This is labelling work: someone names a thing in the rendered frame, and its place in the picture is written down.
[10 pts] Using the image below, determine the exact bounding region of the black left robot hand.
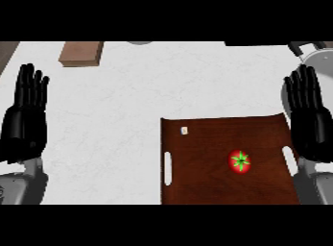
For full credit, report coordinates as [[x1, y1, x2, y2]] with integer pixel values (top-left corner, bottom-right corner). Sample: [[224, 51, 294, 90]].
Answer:
[[0, 62, 51, 167]]

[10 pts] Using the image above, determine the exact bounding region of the brown wooden block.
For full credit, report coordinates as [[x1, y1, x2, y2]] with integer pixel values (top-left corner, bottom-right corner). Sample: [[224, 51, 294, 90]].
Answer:
[[56, 41, 104, 68]]

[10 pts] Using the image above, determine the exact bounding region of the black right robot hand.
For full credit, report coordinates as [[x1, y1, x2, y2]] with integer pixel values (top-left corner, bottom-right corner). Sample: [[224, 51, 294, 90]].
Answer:
[[281, 63, 333, 167]]

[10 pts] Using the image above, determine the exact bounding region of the brown wooden tray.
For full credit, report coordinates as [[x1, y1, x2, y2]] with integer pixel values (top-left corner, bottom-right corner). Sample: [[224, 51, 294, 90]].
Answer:
[[160, 111, 302, 206]]

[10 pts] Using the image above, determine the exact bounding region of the red tomato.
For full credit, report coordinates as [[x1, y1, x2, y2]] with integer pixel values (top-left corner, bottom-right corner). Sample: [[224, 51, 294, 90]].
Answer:
[[226, 149, 252, 176]]

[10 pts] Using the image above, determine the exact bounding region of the grey pot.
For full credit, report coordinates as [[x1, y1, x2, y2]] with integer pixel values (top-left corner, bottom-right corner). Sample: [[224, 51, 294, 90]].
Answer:
[[280, 41, 333, 129]]

